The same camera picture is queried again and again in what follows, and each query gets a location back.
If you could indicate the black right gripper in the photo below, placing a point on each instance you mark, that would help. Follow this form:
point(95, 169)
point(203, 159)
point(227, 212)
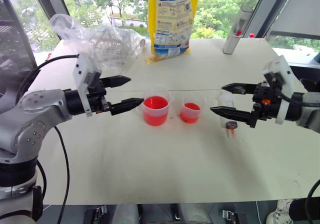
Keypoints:
point(265, 106)

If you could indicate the white plastic basket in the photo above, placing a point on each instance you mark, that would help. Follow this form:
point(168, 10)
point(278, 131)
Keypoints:
point(110, 44)

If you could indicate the black mesh screen panel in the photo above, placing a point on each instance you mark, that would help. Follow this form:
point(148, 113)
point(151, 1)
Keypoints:
point(15, 34)

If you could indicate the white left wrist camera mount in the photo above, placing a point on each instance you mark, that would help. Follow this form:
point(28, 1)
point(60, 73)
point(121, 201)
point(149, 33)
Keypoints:
point(82, 66)

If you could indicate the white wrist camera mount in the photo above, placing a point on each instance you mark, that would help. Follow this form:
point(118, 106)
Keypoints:
point(281, 69)
point(82, 66)

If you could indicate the small red cap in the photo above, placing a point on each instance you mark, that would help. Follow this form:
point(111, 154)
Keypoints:
point(251, 35)

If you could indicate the yellow blue rice bag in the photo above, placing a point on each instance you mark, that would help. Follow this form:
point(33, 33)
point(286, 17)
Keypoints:
point(172, 21)

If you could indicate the crumpled clear plastic bag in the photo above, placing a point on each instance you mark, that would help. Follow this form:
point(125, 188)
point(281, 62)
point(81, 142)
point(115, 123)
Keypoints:
point(75, 34)

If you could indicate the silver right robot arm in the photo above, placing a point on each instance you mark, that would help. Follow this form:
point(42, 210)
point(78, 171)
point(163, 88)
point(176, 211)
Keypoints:
point(308, 111)

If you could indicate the white translucent plastic tube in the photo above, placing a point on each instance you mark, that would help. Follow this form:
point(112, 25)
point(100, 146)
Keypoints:
point(226, 101)

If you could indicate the large clear cup red liquid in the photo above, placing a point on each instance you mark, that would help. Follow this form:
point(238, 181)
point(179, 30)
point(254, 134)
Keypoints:
point(155, 111)

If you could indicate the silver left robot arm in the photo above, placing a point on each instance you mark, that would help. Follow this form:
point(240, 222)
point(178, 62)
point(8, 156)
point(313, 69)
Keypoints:
point(37, 114)

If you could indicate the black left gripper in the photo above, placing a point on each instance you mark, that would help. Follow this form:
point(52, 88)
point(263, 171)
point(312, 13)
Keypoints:
point(97, 101)

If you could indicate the black rounded cylinder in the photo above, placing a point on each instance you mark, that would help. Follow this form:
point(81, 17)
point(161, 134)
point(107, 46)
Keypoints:
point(303, 207)

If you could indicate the grey cylindrical tube container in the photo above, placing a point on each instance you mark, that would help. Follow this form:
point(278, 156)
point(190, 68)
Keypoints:
point(233, 36)

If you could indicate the white sneaker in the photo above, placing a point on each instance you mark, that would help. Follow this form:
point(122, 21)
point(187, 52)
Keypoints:
point(278, 212)

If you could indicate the small clear cup red liquid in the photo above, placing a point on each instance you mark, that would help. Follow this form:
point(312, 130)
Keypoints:
point(190, 112)

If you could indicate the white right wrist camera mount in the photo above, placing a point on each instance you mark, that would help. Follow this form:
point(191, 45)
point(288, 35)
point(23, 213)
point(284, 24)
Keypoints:
point(281, 69)

